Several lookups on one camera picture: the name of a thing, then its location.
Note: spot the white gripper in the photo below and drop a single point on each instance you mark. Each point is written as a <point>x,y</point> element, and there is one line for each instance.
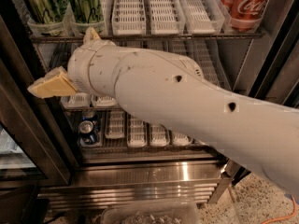
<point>78,66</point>

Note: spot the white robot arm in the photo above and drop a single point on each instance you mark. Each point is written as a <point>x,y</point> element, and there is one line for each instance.
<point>170,90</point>

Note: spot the shelf tray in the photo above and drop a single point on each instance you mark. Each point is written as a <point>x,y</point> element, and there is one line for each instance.
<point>103,101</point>
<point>177,47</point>
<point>158,136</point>
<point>180,139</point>
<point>136,132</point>
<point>76,101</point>
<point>202,17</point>
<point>128,17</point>
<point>166,17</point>
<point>157,45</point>
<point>114,128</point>
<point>206,54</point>
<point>133,44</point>

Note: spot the rear blue soda can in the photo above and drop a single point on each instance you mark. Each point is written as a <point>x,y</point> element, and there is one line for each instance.
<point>90,119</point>

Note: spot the blue soda can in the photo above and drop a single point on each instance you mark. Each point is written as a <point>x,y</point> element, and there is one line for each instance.
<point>90,119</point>
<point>87,133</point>

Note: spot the right green can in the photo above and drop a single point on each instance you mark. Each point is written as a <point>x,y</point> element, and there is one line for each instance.
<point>87,13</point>

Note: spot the green can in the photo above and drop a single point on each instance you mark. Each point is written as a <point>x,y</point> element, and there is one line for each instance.
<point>87,13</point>
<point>49,14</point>

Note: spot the left green can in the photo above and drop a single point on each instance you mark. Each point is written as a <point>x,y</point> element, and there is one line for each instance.
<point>49,14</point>

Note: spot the front blue soda can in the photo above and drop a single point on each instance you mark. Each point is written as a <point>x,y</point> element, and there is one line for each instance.
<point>87,133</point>

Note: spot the left glass fridge door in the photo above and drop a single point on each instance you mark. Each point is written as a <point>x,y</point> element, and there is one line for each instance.
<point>35,124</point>

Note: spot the fridge base grille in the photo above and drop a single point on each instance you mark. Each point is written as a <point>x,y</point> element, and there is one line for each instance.
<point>102,187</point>

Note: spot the front red cola can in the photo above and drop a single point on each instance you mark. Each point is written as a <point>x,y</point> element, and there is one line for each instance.
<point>245,13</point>

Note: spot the open right fridge door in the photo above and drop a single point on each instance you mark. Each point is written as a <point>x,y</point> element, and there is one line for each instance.
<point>267,67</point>

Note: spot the clear plastic bin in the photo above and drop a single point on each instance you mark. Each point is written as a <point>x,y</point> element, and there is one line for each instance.
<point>164,212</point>

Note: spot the middle wire shelf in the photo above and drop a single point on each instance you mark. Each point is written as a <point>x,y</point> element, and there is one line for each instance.
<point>77,109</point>

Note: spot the wire shelf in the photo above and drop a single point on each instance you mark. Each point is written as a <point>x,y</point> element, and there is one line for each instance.
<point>77,109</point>
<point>125,149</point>
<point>78,39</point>

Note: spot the bottom wire shelf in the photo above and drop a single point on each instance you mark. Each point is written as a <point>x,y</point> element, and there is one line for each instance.
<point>125,149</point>

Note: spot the top wire shelf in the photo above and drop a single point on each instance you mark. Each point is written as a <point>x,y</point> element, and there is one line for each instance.
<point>78,39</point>

